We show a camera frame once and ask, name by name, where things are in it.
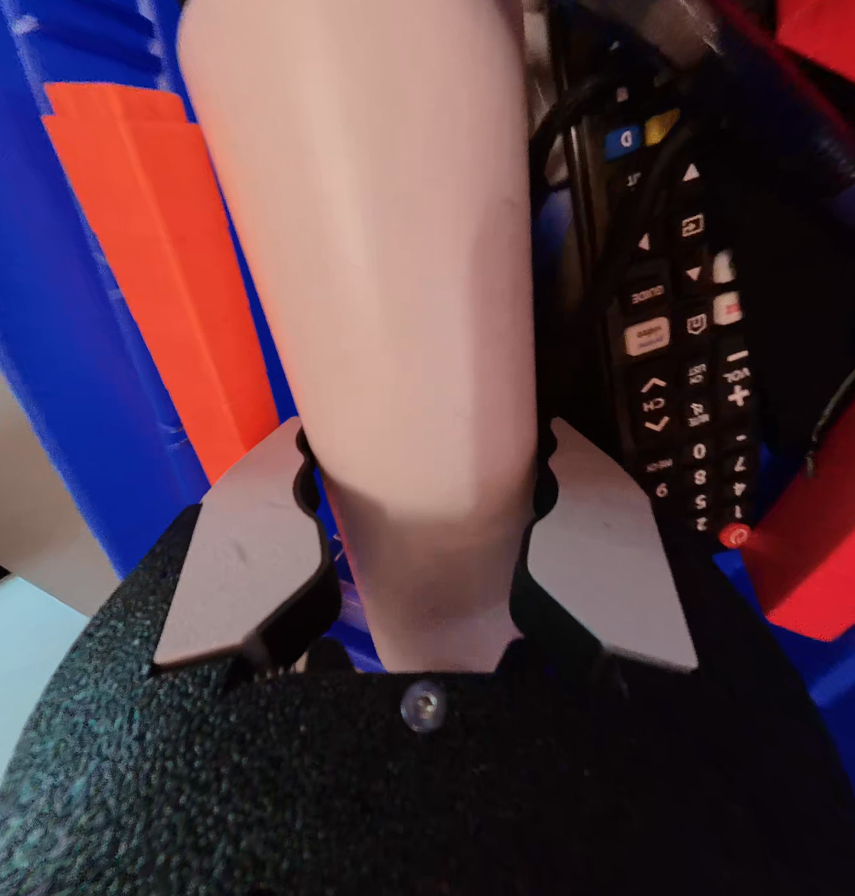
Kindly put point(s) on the orange plastic block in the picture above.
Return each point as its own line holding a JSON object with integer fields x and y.
{"x": 168, "y": 280}

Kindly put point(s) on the black remote control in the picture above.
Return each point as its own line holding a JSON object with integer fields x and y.
{"x": 672, "y": 434}

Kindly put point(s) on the blue plastic bin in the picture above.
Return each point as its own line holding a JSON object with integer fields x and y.
{"x": 84, "y": 315}

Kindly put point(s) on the red plastic block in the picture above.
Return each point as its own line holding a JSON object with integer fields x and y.
{"x": 819, "y": 532}
{"x": 826, "y": 35}

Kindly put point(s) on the black ribbed tube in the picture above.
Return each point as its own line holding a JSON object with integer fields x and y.
{"x": 826, "y": 133}

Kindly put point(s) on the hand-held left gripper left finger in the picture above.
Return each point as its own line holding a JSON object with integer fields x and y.
{"x": 245, "y": 560}

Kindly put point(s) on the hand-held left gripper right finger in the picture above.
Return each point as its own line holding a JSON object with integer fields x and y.
{"x": 602, "y": 560}

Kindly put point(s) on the white bottle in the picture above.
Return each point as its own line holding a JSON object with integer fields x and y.
{"x": 371, "y": 280}

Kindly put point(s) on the white desk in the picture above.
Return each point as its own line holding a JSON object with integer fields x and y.
{"x": 21, "y": 665}

